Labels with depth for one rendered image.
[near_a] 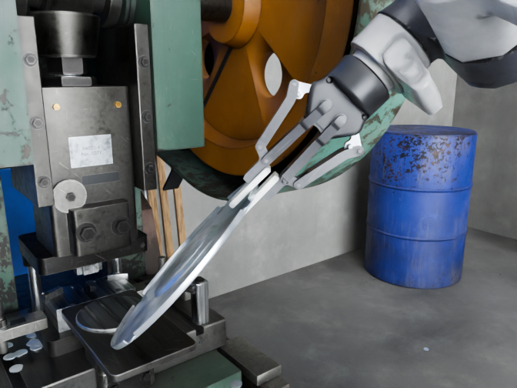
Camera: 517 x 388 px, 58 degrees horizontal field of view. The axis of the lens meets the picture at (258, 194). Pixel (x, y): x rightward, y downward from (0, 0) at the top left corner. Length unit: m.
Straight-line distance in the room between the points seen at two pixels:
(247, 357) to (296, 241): 2.00
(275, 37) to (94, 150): 0.41
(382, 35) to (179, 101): 0.41
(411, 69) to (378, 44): 0.05
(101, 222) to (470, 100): 3.49
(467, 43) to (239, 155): 0.63
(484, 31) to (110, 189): 0.63
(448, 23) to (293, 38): 0.49
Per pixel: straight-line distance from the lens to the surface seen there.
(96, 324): 0.86
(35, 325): 0.98
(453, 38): 0.51
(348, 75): 0.57
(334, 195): 3.10
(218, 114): 1.15
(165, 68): 0.84
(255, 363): 0.98
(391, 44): 0.57
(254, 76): 1.04
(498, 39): 0.51
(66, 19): 0.86
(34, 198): 0.82
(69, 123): 0.83
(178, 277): 0.61
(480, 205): 4.08
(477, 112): 4.02
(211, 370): 0.96
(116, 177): 0.87
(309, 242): 3.03
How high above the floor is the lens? 1.19
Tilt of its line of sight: 14 degrees down
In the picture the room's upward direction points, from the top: straight up
